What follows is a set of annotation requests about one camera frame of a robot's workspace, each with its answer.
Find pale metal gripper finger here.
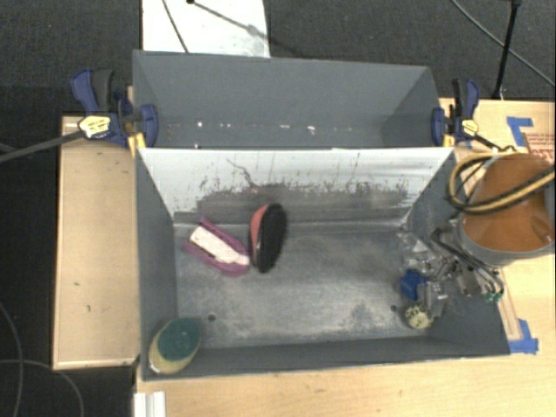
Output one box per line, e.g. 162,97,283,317
417,254,455,278
420,281,451,321

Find yellow and white round thing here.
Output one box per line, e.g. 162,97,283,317
404,304,432,330

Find grey metal bin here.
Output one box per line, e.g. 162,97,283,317
131,49,512,381

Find red and black brush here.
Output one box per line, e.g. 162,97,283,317
248,202,288,275

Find green and yellow sponge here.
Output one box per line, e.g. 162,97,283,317
148,317,203,375

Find pale wood board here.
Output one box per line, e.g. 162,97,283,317
52,115,141,371

